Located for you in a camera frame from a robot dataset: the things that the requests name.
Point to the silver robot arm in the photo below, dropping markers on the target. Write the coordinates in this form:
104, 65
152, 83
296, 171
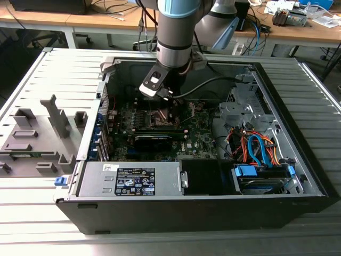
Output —
173, 34

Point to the CPU socket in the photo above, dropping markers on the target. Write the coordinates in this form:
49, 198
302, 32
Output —
155, 123

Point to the CPU cooler heatsink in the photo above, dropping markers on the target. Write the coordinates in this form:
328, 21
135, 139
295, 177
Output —
287, 17

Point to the round coin battery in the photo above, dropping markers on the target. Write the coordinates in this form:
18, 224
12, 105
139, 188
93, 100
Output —
199, 107

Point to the office chair base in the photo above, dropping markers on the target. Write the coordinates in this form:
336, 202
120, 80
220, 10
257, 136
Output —
139, 43

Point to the green motherboard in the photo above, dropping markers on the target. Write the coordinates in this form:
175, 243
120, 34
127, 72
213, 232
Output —
197, 138

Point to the metal drive cage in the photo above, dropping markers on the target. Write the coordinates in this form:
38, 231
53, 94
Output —
234, 109

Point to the pale blue teach pendant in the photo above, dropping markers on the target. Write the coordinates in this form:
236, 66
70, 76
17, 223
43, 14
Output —
226, 34

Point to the black graphics card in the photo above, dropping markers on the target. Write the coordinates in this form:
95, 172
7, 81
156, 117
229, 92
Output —
152, 144

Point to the small black box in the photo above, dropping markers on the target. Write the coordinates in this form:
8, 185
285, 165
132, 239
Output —
243, 18

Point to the wooden desk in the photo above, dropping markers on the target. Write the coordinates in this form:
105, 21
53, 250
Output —
293, 34
80, 18

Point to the grey power supply unit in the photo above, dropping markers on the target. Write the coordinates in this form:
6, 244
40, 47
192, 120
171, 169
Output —
93, 176

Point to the hard disk in blue carrier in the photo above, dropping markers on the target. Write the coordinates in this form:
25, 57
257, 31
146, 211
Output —
255, 184

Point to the black office chair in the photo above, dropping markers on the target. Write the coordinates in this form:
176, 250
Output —
53, 37

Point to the black PC case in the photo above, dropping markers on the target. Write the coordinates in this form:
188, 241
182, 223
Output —
160, 216

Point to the grey parts rack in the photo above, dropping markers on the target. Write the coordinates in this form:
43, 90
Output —
40, 128

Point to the large black box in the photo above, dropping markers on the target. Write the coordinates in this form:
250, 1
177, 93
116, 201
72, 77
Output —
48, 6

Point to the blue case latch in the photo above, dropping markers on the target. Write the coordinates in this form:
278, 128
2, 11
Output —
60, 182

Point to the blue box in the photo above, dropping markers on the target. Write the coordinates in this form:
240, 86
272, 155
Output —
317, 2

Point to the clear plastic bag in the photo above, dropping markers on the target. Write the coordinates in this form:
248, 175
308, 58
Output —
326, 21

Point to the green RAM stick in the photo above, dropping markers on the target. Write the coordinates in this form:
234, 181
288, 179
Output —
32, 153

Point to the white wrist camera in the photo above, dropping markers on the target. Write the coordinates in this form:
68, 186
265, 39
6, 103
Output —
152, 82

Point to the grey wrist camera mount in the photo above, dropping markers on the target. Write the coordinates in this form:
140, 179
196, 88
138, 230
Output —
199, 61

